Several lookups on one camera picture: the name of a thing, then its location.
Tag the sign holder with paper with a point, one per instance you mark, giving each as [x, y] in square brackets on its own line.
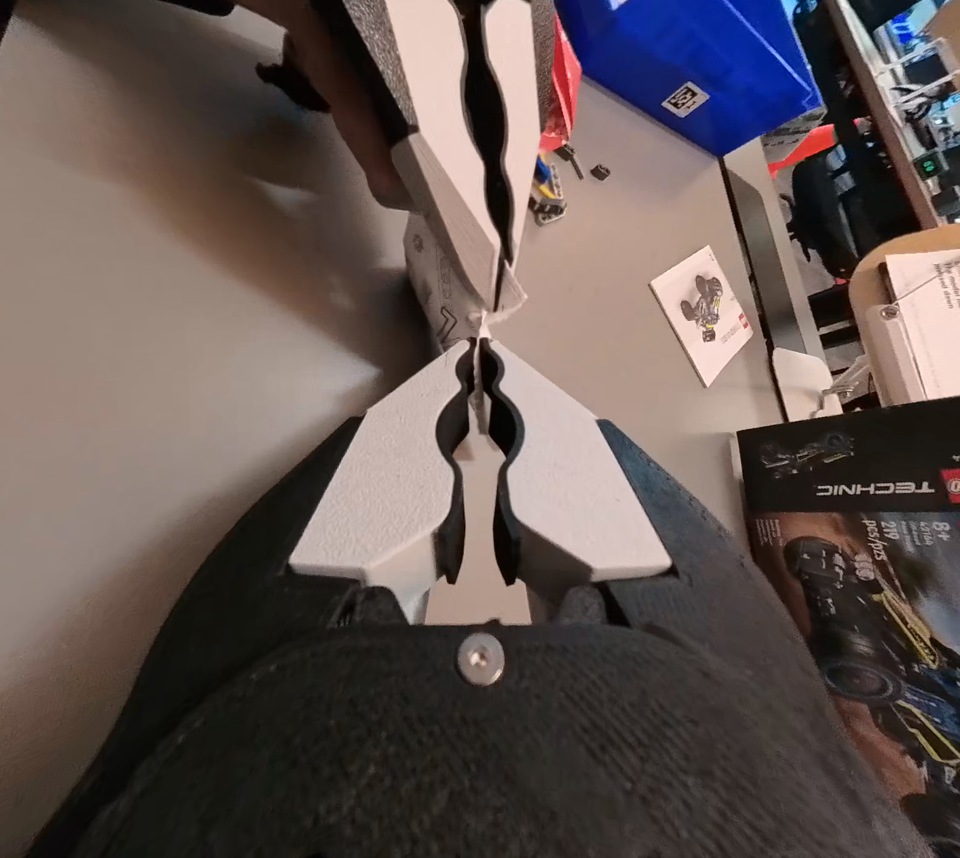
[922, 303]

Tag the red plastic bag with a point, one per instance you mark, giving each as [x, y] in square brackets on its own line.
[562, 86]

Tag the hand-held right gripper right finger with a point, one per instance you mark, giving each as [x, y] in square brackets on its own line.
[577, 498]

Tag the white instruction booklet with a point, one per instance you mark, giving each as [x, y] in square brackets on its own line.
[697, 318]

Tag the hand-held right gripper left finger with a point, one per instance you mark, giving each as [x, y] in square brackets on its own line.
[375, 498]

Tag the pile of lego pieces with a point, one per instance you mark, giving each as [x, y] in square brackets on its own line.
[547, 206]

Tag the orange traffic cone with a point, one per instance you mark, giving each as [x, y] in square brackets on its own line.
[802, 150]

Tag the white printed paper bag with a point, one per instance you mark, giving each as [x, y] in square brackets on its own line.
[435, 303]

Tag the wooden desk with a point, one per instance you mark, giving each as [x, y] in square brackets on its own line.
[874, 89]

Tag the lego set box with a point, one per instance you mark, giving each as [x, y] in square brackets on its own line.
[862, 573]

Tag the large blue plastic bin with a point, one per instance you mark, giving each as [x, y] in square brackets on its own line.
[675, 33]

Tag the black lego axle piece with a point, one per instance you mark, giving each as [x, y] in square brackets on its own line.
[570, 161]

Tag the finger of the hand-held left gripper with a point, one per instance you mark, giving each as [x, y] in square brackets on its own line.
[521, 86]
[427, 86]

